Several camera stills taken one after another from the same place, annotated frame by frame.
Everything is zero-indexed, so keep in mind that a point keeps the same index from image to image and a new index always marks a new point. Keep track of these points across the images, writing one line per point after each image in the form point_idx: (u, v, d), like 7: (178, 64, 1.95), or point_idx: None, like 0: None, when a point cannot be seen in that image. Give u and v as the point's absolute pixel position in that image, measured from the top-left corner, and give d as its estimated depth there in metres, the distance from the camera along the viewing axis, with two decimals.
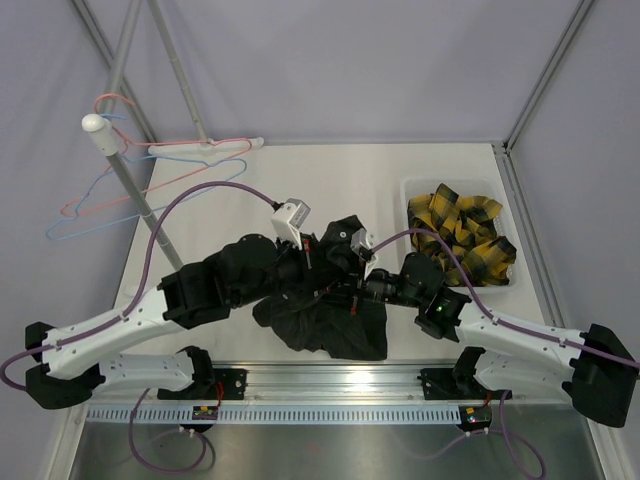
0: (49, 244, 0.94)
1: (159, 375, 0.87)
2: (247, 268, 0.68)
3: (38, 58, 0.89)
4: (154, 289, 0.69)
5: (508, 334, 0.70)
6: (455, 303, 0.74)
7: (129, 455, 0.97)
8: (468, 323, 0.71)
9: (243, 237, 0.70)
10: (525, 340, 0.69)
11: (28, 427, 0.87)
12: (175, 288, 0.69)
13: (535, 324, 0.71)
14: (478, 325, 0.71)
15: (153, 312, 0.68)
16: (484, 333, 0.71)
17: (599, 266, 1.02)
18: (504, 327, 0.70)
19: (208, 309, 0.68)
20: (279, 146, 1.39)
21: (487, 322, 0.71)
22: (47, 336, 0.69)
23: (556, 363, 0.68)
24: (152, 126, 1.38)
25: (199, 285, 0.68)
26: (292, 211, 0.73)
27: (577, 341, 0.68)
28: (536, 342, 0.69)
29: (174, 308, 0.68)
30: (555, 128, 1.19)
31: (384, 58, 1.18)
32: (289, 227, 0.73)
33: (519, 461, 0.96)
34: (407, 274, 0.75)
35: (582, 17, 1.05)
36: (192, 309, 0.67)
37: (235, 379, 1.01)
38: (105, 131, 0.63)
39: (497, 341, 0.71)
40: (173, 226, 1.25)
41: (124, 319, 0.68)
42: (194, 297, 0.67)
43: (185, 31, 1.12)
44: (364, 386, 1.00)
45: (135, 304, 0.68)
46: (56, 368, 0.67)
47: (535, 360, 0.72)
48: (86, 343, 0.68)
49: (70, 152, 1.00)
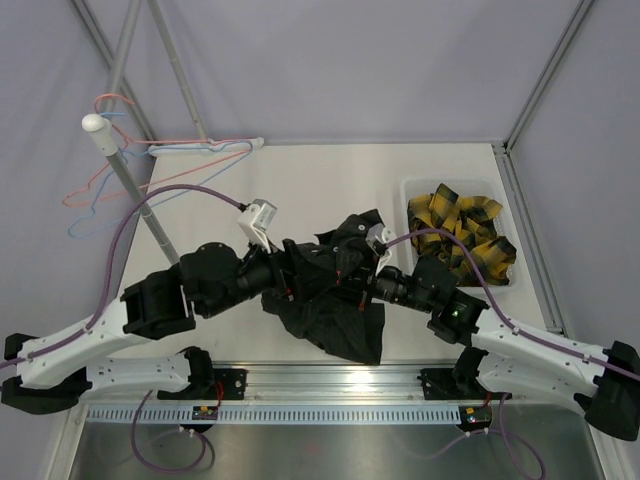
0: (48, 244, 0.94)
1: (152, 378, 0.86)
2: (204, 279, 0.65)
3: (38, 57, 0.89)
4: (117, 300, 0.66)
5: (528, 346, 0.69)
6: (471, 308, 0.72)
7: (129, 455, 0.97)
8: (487, 331, 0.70)
9: (204, 246, 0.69)
10: (545, 352, 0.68)
11: (27, 427, 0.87)
12: (137, 300, 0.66)
13: (557, 338, 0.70)
14: (497, 335, 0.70)
15: (114, 325, 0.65)
16: (503, 343, 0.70)
17: (599, 266, 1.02)
18: (524, 339, 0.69)
19: (169, 322, 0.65)
20: (279, 145, 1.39)
21: (507, 332, 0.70)
22: (22, 347, 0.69)
23: (577, 379, 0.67)
24: (152, 126, 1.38)
25: (157, 296, 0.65)
26: (256, 213, 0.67)
27: (600, 357, 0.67)
28: (558, 356, 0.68)
29: (133, 321, 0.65)
30: (555, 128, 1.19)
31: (384, 58, 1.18)
32: (253, 230, 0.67)
33: (518, 461, 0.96)
34: (419, 277, 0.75)
35: (582, 17, 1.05)
36: (150, 321, 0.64)
37: (235, 379, 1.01)
38: (105, 131, 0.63)
39: (516, 351, 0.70)
40: (173, 226, 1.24)
41: (88, 333, 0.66)
42: (153, 310, 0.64)
43: (185, 30, 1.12)
44: (364, 386, 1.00)
45: (99, 316, 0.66)
46: (29, 381, 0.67)
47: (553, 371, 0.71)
48: (54, 355, 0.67)
49: (70, 152, 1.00)
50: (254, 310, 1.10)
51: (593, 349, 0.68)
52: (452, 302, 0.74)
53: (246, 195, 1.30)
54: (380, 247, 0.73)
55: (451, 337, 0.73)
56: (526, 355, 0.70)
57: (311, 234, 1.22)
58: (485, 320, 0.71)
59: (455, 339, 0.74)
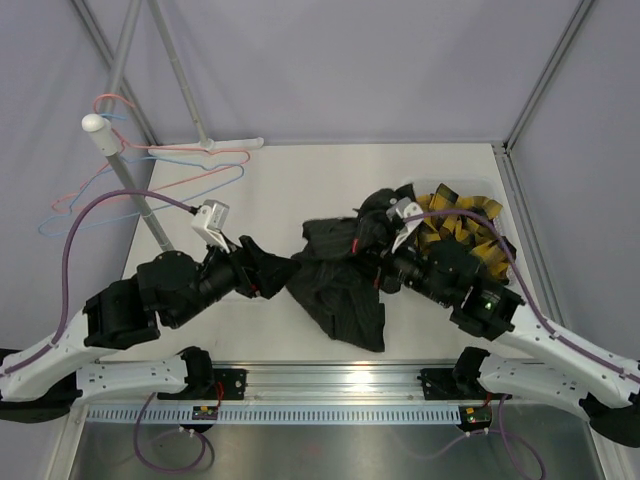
0: (48, 244, 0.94)
1: (145, 382, 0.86)
2: (160, 289, 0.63)
3: (38, 58, 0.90)
4: (78, 314, 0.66)
5: (565, 352, 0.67)
6: (501, 299, 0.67)
7: (129, 455, 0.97)
8: (524, 331, 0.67)
9: (160, 254, 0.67)
10: (581, 361, 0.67)
11: (26, 427, 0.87)
12: (98, 312, 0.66)
13: (594, 348, 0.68)
14: (534, 336, 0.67)
15: (77, 338, 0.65)
16: (538, 346, 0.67)
17: (599, 266, 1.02)
18: (562, 345, 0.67)
19: (130, 333, 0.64)
20: (279, 146, 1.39)
21: (544, 334, 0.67)
22: (1, 364, 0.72)
23: (607, 390, 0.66)
24: (152, 126, 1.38)
25: (115, 308, 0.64)
26: (208, 214, 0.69)
27: (637, 374, 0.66)
28: (594, 367, 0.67)
29: (95, 334, 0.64)
30: (555, 128, 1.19)
31: (384, 58, 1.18)
32: (208, 232, 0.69)
33: (519, 462, 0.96)
34: (437, 262, 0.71)
35: (582, 17, 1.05)
36: (110, 333, 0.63)
37: (235, 379, 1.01)
38: (105, 131, 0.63)
39: (549, 355, 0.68)
40: (173, 226, 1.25)
41: (55, 347, 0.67)
42: (115, 321, 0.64)
43: (185, 31, 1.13)
44: (364, 386, 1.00)
45: (63, 331, 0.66)
46: (8, 394, 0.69)
47: (579, 379, 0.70)
48: (27, 370, 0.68)
49: (70, 152, 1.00)
50: (253, 310, 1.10)
51: (628, 364, 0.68)
52: (478, 293, 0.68)
53: (245, 195, 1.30)
54: (399, 219, 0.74)
55: (479, 329, 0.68)
56: (558, 361, 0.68)
57: (311, 234, 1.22)
58: (519, 316, 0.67)
59: (482, 331, 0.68)
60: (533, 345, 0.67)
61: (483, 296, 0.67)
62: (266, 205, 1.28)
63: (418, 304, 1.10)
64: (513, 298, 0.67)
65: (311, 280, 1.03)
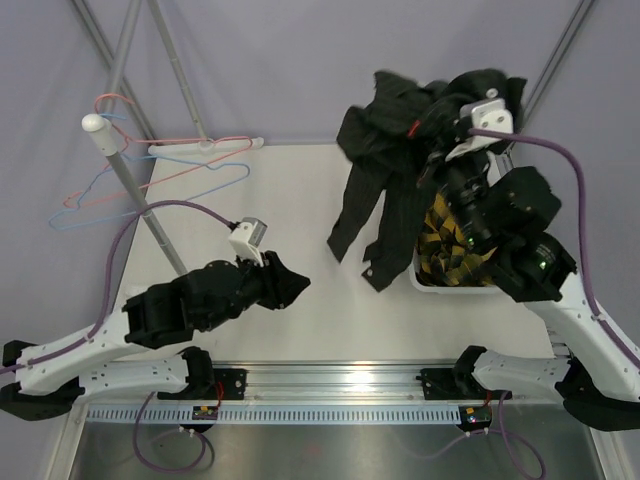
0: (48, 244, 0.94)
1: (146, 382, 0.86)
2: (210, 295, 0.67)
3: (38, 58, 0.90)
4: (119, 311, 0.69)
5: (601, 337, 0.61)
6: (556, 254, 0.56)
7: (130, 455, 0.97)
8: (571, 305, 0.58)
9: (210, 263, 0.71)
10: (611, 350, 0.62)
11: (27, 427, 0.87)
12: (139, 310, 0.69)
13: (623, 337, 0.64)
14: (578, 313, 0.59)
15: (115, 335, 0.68)
16: (577, 322, 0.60)
17: (600, 266, 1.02)
18: (600, 327, 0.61)
19: (170, 334, 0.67)
20: (279, 146, 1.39)
21: (588, 313, 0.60)
22: (22, 354, 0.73)
23: (617, 381, 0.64)
24: (152, 126, 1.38)
25: (159, 308, 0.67)
26: (248, 230, 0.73)
27: None
28: (619, 358, 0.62)
29: (136, 332, 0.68)
30: (555, 128, 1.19)
31: (384, 59, 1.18)
32: (247, 246, 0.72)
33: (519, 461, 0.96)
34: (511, 194, 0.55)
35: (582, 17, 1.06)
36: (152, 332, 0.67)
37: (235, 379, 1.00)
38: (105, 131, 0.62)
39: (583, 336, 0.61)
40: (173, 226, 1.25)
41: (89, 342, 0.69)
42: (157, 321, 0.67)
43: (185, 31, 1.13)
44: (364, 386, 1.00)
45: (99, 326, 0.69)
46: (28, 386, 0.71)
47: (592, 364, 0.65)
48: (54, 362, 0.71)
49: (70, 152, 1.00)
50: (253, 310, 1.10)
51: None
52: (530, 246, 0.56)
53: (245, 195, 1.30)
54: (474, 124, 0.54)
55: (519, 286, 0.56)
56: (589, 343, 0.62)
57: (310, 234, 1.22)
58: (570, 285, 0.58)
59: (521, 288, 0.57)
60: (571, 321, 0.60)
61: (537, 252, 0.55)
62: (266, 205, 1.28)
63: (418, 304, 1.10)
64: (567, 263, 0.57)
65: (354, 147, 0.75)
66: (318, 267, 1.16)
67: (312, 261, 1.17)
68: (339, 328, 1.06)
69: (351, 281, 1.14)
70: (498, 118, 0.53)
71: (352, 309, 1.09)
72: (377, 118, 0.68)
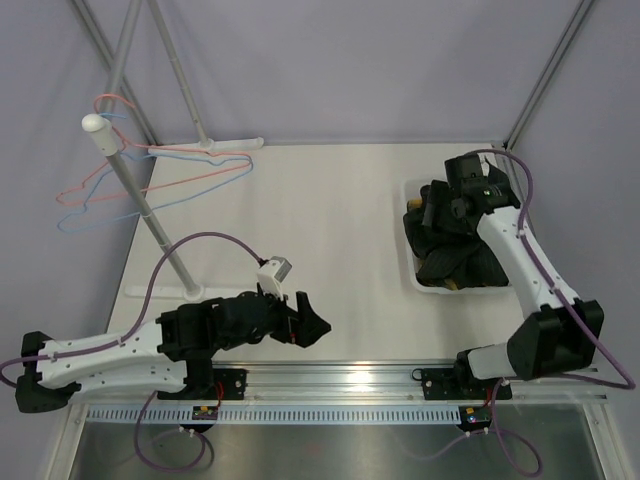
0: (48, 243, 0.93)
1: (144, 382, 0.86)
2: (240, 322, 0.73)
3: (38, 59, 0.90)
4: (153, 323, 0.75)
5: (520, 251, 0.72)
6: (501, 197, 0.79)
7: (130, 455, 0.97)
8: (498, 219, 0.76)
9: (241, 293, 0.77)
10: (527, 262, 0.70)
11: (27, 427, 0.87)
12: (172, 324, 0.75)
13: (548, 265, 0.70)
14: (502, 227, 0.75)
15: (148, 342, 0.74)
16: (500, 234, 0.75)
17: (596, 263, 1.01)
18: (519, 243, 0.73)
19: (197, 350, 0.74)
20: (279, 145, 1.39)
21: (512, 230, 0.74)
22: (44, 346, 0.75)
23: (530, 296, 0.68)
24: (152, 126, 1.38)
25: (192, 327, 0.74)
26: (276, 266, 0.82)
27: (568, 296, 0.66)
28: (532, 271, 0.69)
29: (168, 343, 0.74)
30: (555, 128, 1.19)
31: (384, 59, 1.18)
32: (274, 280, 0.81)
33: (521, 463, 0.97)
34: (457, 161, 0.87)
35: (573, 32, 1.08)
36: (183, 347, 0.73)
37: (235, 379, 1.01)
38: (105, 130, 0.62)
39: (504, 248, 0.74)
40: (173, 226, 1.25)
41: (121, 345, 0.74)
42: (187, 337, 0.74)
43: (185, 31, 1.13)
44: (364, 386, 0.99)
45: (133, 333, 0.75)
46: (48, 378, 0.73)
47: (517, 288, 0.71)
48: (80, 359, 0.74)
49: (70, 152, 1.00)
50: None
51: (567, 292, 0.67)
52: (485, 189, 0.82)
53: (247, 195, 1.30)
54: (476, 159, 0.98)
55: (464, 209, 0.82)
56: (509, 257, 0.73)
57: (309, 235, 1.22)
58: (503, 211, 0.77)
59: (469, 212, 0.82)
60: (498, 235, 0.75)
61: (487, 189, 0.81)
62: (266, 204, 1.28)
63: (419, 304, 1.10)
64: (512, 201, 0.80)
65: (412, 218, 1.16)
66: (319, 268, 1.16)
67: (312, 262, 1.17)
68: (339, 329, 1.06)
69: (352, 281, 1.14)
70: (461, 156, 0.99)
71: (352, 309, 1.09)
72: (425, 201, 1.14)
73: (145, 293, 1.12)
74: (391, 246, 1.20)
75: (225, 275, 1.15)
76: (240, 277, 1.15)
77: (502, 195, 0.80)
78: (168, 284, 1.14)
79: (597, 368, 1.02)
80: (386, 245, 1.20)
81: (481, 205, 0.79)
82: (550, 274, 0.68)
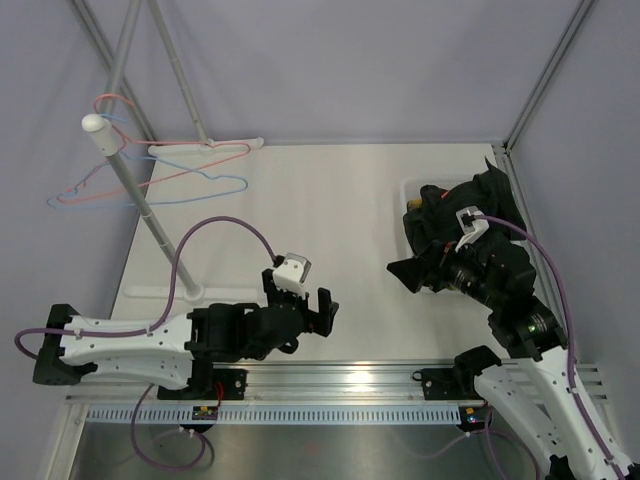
0: (47, 242, 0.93)
1: (156, 375, 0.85)
2: (273, 333, 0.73)
3: (39, 60, 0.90)
4: (183, 316, 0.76)
5: (572, 411, 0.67)
6: (545, 329, 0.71)
7: (131, 455, 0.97)
8: (547, 368, 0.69)
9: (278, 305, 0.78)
10: (581, 428, 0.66)
11: (26, 427, 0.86)
12: (204, 322, 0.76)
13: (599, 424, 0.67)
14: (552, 379, 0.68)
15: (176, 337, 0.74)
16: (550, 387, 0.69)
17: (597, 264, 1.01)
18: (572, 402, 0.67)
19: (224, 352, 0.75)
20: (279, 146, 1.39)
21: (563, 383, 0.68)
22: (71, 321, 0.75)
23: (584, 465, 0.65)
24: (152, 126, 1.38)
25: (222, 329, 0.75)
26: (300, 268, 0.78)
27: (622, 468, 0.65)
28: (587, 437, 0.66)
29: (195, 342, 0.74)
30: (554, 128, 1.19)
31: (384, 59, 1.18)
32: (296, 283, 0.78)
33: (520, 467, 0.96)
34: (502, 266, 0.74)
35: (573, 32, 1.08)
36: (211, 347, 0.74)
37: (235, 379, 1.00)
38: (105, 130, 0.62)
39: (552, 404, 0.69)
40: (173, 226, 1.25)
41: (148, 335, 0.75)
42: (216, 338, 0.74)
43: (185, 32, 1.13)
44: (363, 386, 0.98)
45: (162, 324, 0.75)
46: (70, 355, 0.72)
47: (564, 442, 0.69)
48: (104, 341, 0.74)
49: (70, 152, 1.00)
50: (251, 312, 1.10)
51: (620, 458, 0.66)
52: (529, 313, 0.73)
53: (247, 196, 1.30)
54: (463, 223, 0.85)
55: (508, 341, 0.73)
56: (558, 413, 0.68)
57: (309, 235, 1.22)
58: (551, 355, 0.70)
59: (510, 342, 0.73)
60: (547, 387, 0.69)
61: (530, 317, 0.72)
62: (266, 204, 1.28)
63: (419, 303, 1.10)
64: (557, 336, 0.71)
65: (410, 214, 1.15)
66: (319, 268, 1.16)
67: (312, 262, 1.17)
68: (338, 329, 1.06)
69: (351, 281, 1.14)
70: (469, 224, 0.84)
71: (353, 310, 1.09)
72: (430, 199, 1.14)
73: (145, 293, 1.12)
74: (391, 245, 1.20)
75: (225, 274, 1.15)
76: (240, 277, 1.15)
77: (545, 328, 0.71)
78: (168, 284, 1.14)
79: (597, 368, 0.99)
80: (386, 246, 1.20)
81: (528, 347, 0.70)
82: (605, 443, 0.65)
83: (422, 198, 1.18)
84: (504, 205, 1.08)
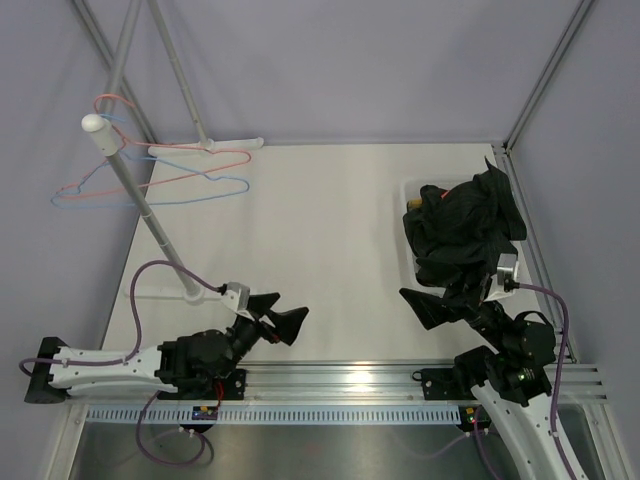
0: (48, 243, 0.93)
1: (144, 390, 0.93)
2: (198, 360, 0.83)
3: (39, 60, 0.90)
4: (154, 348, 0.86)
5: (552, 451, 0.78)
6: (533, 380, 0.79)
7: (131, 454, 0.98)
8: (533, 413, 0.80)
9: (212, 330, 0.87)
10: (558, 464, 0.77)
11: (27, 427, 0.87)
12: (172, 353, 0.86)
13: (574, 462, 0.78)
14: (536, 421, 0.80)
15: (147, 365, 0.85)
16: (533, 429, 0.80)
17: (596, 265, 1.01)
18: (552, 443, 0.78)
19: (185, 378, 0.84)
20: (279, 146, 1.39)
21: (545, 426, 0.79)
22: (59, 352, 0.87)
23: None
24: (152, 126, 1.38)
25: (184, 359, 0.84)
26: (236, 299, 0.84)
27: None
28: (562, 473, 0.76)
29: (164, 369, 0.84)
30: (553, 128, 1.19)
31: (384, 59, 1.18)
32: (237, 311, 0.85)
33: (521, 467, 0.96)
34: (525, 339, 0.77)
35: (572, 32, 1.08)
36: (176, 375, 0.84)
37: (235, 379, 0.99)
38: (105, 131, 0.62)
39: (535, 442, 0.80)
40: (173, 227, 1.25)
41: (124, 364, 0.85)
42: (180, 367, 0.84)
43: (184, 31, 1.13)
44: (363, 386, 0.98)
45: (136, 354, 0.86)
46: (58, 380, 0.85)
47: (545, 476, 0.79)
48: (87, 369, 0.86)
49: (69, 152, 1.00)
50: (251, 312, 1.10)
51: None
52: (521, 364, 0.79)
53: (246, 196, 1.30)
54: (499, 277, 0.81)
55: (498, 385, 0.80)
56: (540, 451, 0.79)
57: (309, 235, 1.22)
58: (537, 401, 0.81)
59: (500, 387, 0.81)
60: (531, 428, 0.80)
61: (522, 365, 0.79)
62: (266, 205, 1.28)
63: None
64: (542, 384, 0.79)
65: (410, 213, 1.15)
66: (319, 269, 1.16)
67: (312, 262, 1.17)
68: (338, 329, 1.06)
69: (351, 281, 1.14)
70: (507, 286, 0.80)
71: (353, 310, 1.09)
72: (430, 198, 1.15)
73: (145, 293, 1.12)
74: (391, 245, 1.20)
75: (225, 275, 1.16)
76: (240, 277, 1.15)
77: (533, 378, 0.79)
78: (169, 284, 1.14)
79: (597, 368, 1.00)
80: (386, 246, 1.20)
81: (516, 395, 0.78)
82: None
83: (422, 198, 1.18)
84: (504, 205, 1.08)
